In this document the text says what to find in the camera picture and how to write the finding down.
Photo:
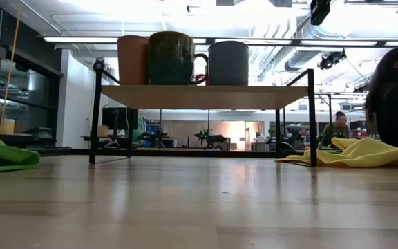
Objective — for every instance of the orange plastic cup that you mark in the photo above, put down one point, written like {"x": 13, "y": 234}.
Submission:
{"x": 131, "y": 60}

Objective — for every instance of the green cloth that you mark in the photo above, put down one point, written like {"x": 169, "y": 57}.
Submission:
{"x": 2, "y": 155}

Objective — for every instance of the black spotlight cluster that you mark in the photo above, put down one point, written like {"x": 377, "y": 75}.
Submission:
{"x": 330, "y": 59}

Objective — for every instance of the wooden shelf with black frame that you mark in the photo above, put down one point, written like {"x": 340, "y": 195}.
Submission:
{"x": 202, "y": 97}

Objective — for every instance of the brown green glazed mug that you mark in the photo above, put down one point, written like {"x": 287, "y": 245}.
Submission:
{"x": 171, "y": 58}

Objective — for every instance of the silver ventilation duct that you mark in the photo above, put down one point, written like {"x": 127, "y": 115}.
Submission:
{"x": 302, "y": 55}

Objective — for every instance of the black table rig frame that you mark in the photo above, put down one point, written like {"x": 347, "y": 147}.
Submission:
{"x": 185, "y": 152}

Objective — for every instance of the background robot with green lights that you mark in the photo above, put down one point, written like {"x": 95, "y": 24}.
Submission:
{"x": 207, "y": 136}

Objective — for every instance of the yellow cloth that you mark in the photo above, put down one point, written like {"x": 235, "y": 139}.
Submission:
{"x": 358, "y": 154}

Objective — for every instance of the yellow container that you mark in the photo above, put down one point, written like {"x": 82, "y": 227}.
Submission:
{"x": 7, "y": 127}

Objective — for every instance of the black device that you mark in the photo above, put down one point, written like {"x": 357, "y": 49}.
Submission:
{"x": 36, "y": 133}

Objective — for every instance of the black monitor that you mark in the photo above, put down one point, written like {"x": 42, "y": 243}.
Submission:
{"x": 116, "y": 118}

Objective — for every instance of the black bar with light strips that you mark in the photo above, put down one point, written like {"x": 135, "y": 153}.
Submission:
{"x": 81, "y": 39}

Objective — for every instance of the cardboard box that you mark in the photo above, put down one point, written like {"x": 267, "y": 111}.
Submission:
{"x": 103, "y": 130}

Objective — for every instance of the person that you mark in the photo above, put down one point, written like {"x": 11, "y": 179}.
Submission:
{"x": 396, "y": 110}
{"x": 335, "y": 129}

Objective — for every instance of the grey blue mug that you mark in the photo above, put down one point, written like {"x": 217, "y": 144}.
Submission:
{"x": 228, "y": 64}

